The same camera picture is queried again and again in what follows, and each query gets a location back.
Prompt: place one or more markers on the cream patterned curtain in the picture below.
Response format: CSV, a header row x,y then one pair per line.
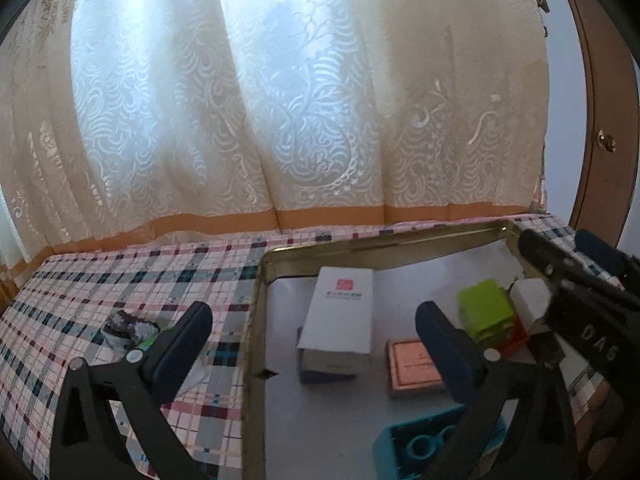
x,y
250,85

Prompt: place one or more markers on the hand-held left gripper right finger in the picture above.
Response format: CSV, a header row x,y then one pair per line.
x,y
445,355

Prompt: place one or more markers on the teal toy block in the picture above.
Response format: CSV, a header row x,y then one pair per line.
x,y
400,445

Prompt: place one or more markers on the metal curtain hook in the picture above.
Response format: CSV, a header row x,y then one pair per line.
x,y
541,1

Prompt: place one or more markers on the white cardboard box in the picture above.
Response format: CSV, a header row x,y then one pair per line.
x,y
340,310

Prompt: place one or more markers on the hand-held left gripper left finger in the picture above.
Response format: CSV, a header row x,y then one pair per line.
x,y
175,355

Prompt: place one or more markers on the wooden door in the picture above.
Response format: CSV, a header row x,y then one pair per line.
x,y
605,60

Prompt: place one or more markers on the green toy block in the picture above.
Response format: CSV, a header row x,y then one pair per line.
x,y
485,305

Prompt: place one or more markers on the white wall charger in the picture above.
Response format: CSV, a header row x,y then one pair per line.
x,y
530,305

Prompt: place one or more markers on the white paper liner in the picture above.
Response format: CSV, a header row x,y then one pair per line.
x,y
350,410

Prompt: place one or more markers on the pink flat box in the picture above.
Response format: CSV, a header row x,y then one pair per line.
x,y
410,365

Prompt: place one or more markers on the brass door knob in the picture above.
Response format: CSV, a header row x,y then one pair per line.
x,y
607,141

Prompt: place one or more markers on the crumpled dark wrapper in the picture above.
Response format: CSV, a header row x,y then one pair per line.
x,y
125,327

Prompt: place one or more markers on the red toy block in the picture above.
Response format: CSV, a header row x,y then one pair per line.
x,y
515,342

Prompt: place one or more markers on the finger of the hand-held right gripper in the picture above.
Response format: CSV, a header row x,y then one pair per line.
x,y
585,325
602,255

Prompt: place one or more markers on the gold metal tray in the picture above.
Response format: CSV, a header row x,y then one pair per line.
x,y
252,360

